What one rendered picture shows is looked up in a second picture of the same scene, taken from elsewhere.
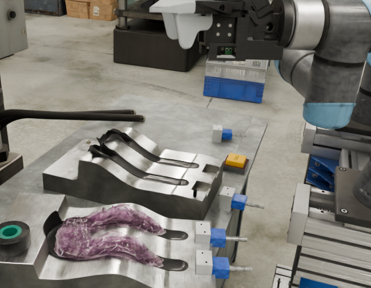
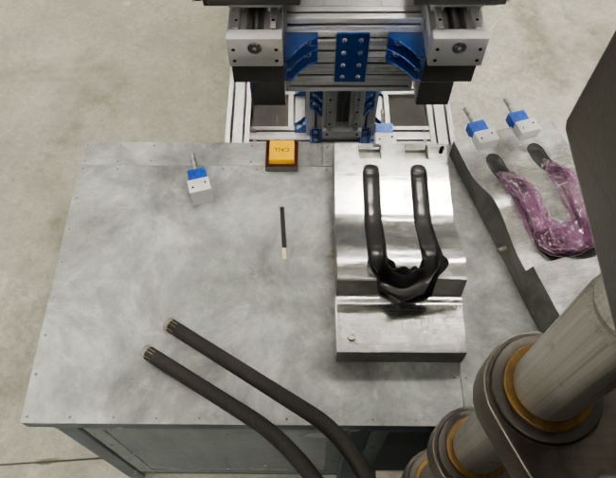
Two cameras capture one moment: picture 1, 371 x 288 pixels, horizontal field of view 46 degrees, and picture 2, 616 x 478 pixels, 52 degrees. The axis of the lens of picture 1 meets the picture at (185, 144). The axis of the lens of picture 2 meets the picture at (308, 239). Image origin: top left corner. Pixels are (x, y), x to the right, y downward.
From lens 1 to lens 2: 1.79 m
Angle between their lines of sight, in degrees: 74
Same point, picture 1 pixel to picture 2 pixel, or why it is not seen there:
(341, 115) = not seen: outside the picture
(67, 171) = (446, 321)
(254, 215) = (39, 285)
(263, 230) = not seen: hidden behind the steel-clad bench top
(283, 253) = not seen: hidden behind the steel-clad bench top
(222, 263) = (519, 115)
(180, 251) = (516, 154)
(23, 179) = (454, 404)
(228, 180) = (321, 159)
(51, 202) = (555, 271)
